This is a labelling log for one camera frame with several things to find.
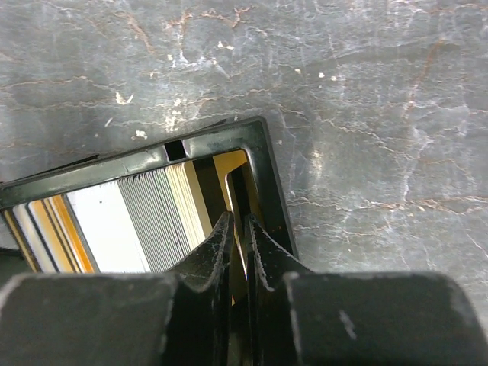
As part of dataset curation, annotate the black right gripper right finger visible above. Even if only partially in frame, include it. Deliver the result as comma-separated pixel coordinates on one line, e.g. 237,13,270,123
246,215,487,365

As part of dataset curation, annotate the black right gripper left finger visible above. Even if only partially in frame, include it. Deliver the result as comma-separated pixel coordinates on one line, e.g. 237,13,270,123
1,212,233,365

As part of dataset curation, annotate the black card box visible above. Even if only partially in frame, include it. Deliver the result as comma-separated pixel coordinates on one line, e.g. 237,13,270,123
1,117,296,259

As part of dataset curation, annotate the stack of white cards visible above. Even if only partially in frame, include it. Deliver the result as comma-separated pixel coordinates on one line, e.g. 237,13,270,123
2,162,213,273

